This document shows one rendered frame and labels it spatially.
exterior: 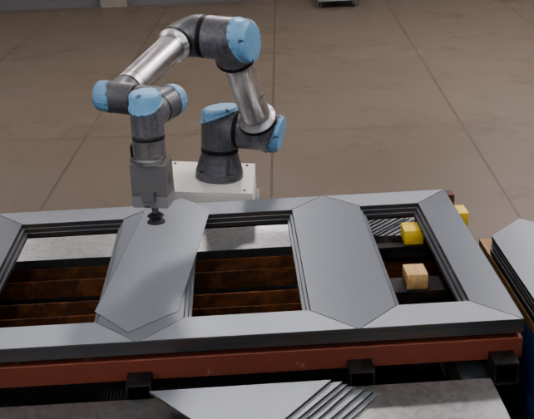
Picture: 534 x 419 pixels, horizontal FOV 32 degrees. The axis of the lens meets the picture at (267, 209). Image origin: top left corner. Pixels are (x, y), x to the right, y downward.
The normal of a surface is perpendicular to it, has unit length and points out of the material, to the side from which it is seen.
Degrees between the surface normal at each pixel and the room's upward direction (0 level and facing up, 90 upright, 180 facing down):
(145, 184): 90
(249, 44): 87
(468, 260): 0
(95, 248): 0
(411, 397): 0
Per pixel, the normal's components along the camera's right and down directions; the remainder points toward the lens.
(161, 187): -0.18, 0.37
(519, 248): -0.04, -0.93
